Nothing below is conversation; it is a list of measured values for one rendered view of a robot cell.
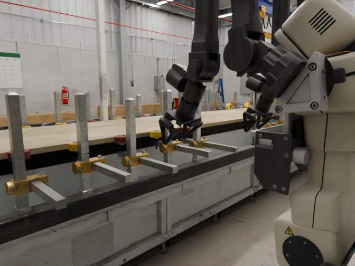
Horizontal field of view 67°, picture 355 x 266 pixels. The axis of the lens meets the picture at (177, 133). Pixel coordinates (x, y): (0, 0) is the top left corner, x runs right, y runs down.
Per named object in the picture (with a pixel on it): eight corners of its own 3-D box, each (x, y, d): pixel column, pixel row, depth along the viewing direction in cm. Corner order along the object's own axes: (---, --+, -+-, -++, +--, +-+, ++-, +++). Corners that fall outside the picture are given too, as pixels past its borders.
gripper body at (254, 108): (246, 110, 109) (253, 94, 105) (259, 108, 115) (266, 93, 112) (259, 118, 105) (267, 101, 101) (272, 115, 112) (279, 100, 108)
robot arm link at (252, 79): (279, 70, 97) (288, 71, 103) (253, 59, 104) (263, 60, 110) (264, 100, 103) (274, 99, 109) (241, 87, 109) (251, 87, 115)
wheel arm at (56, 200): (67, 209, 85) (66, 197, 84) (56, 212, 83) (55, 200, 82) (24, 178, 115) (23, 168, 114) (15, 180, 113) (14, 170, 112)
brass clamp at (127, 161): (149, 162, 139) (149, 153, 138) (128, 168, 130) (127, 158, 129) (142, 160, 143) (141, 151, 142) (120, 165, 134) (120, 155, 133)
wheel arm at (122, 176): (132, 183, 102) (131, 172, 101) (124, 185, 100) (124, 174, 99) (80, 162, 132) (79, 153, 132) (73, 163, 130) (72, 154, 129)
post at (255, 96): (258, 144, 223) (260, 90, 216) (255, 145, 220) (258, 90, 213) (253, 144, 226) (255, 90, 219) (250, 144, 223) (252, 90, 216)
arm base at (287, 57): (301, 60, 50) (321, 65, 58) (269, 38, 53) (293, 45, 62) (271, 98, 54) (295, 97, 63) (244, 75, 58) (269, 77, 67)
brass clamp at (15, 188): (49, 188, 104) (48, 175, 103) (9, 198, 94) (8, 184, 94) (44, 184, 108) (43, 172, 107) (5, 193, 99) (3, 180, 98)
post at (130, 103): (137, 192, 137) (134, 97, 129) (131, 193, 135) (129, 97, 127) (133, 190, 140) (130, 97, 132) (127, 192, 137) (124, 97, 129)
